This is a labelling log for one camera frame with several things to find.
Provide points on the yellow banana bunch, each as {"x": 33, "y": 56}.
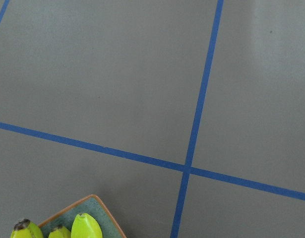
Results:
{"x": 85, "y": 226}

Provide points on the grey square plate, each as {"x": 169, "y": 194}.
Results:
{"x": 92, "y": 205}

